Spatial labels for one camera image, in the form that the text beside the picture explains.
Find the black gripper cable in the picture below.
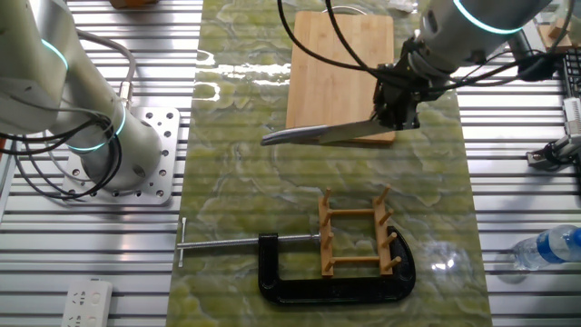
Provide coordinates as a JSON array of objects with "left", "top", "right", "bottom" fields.
[{"left": 276, "top": 0, "right": 581, "bottom": 92}]

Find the silver ribbed camera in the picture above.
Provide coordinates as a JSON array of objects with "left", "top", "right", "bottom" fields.
[{"left": 562, "top": 97, "right": 581, "bottom": 135}]

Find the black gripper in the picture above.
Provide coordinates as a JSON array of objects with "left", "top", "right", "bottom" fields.
[{"left": 370, "top": 38, "right": 448, "bottom": 132}]

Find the bamboo cutting board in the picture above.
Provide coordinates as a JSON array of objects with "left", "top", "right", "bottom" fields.
[{"left": 285, "top": 11, "right": 397, "bottom": 145}]

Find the green marble pattern mat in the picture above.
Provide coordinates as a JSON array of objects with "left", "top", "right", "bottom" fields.
[{"left": 165, "top": 0, "right": 494, "bottom": 327}]

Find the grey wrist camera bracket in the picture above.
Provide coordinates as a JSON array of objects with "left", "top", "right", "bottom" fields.
[{"left": 507, "top": 26, "right": 562, "bottom": 83}]

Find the light wooden block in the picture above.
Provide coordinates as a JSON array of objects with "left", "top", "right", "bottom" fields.
[{"left": 538, "top": 25, "right": 574, "bottom": 50}]

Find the small grey clamped camera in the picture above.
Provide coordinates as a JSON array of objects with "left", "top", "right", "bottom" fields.
[{"left": 526, "top": 134, "right": 581, "bottom": 172}]

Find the small light wooden cube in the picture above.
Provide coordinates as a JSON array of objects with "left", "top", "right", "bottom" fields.
[{"left": 547, "top": 17, "right": 571, "bottom": 41}]

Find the white power strip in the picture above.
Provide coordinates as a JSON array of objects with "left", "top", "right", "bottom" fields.
[{"left": 61, "top": 279, "right": 113, "bottom": 327}]

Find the aluminium robot mounting plate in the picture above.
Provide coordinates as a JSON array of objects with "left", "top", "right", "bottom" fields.
[{"left": 61, "top": 106, "right": 182, "bottom": 206}]

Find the clear water bottle blue label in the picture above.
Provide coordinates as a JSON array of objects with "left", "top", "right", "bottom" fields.
[{"left": 512, "top": 224, "right": 581, "bottom": 272}]

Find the steel cleaver knife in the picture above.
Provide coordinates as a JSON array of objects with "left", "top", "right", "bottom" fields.
[{"left": 260, "top": 118, "right": 394, "bottom": 147}]

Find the wooden peg knife rack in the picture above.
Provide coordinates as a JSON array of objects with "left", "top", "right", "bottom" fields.
[{"left": 317, "top": 184, "right": 403, "bottom": 278}]

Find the black C-clamp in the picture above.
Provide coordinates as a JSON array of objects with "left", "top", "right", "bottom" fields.
[{"left": 176, "top": 217, "right": 417, "bottom": 305}]

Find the black keyboard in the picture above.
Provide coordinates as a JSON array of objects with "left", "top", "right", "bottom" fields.
[{"left": 561, "top": 48, "right": 581, "bottom": 99}]

